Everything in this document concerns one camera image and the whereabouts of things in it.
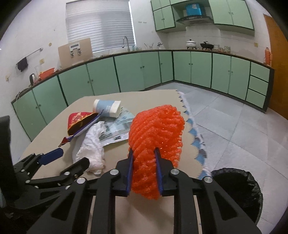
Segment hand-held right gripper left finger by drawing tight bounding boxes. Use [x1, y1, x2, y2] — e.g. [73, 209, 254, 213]
[27, 148, 135, 234]

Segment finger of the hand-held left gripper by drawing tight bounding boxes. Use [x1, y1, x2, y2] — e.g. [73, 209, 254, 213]
[13, 147, 64, 178]
[26, 157, 90, 187]

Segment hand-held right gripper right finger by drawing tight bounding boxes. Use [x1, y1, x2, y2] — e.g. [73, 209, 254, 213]
[154, 147, 262, 234]

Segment white tissue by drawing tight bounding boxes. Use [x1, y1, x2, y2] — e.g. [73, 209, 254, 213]
[72, 121, 106, 176]

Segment orange foam fruit net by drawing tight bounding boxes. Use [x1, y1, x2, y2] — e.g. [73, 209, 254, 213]
[128, 105, 185, 201]

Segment red gold printed pouch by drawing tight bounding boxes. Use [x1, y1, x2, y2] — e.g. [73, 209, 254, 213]
[58, 110, 104, 148]

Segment grey white plastic mailer bag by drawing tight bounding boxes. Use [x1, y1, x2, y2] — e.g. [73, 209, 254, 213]
[99, 107, 135, 147]

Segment white blue paper cup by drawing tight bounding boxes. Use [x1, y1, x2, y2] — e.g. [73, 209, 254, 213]
[93, 99, 122, 118]

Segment black trash bin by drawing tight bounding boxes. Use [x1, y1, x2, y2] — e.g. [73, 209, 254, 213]
[210, 168, 264, 225]

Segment white blue patterned tablecloth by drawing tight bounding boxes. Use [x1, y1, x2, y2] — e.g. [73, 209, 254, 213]
[177, 90, 212, 180]

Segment table with beige cloth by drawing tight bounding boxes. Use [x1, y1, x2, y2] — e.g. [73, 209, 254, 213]
[19, 89, 206, 234]

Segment orange plastic basket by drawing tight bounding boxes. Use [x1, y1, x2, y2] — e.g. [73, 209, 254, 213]
[39, 68, 55, 81]

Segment dark hanging towel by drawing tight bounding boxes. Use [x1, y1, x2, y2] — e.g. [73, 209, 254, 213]
[17, 57, 29, 72]

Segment brown cardboard box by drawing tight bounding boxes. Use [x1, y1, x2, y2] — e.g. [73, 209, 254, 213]
[58, 38, 93, 69]

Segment green lower kitchen cabinets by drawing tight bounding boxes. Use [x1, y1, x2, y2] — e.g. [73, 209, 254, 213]
[11, 49, 275, 141]

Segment green kitchen cabinets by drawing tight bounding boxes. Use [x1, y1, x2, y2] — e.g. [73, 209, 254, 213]
[11, 49, 275, 141]
[150, 0, 256, 35]

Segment white window blind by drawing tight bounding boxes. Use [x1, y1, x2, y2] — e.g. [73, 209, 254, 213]
[66, 0, 136, 53]

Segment black range hood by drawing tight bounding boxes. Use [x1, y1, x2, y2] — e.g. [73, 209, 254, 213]
[176, 15, 213, 24]

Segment blue box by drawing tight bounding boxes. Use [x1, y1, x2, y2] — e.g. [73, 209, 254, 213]
[186, 3, 204, 17]

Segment green upper kitchen cabinets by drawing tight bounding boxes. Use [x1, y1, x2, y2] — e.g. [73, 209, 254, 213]
[150, 0, 256, 35]

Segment steel towel rail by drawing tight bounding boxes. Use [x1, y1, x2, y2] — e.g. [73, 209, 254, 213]
[16, 48, 43, 66]

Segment wooden door with handle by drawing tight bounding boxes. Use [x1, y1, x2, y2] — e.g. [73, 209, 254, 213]
[263, 14, 288, 117]

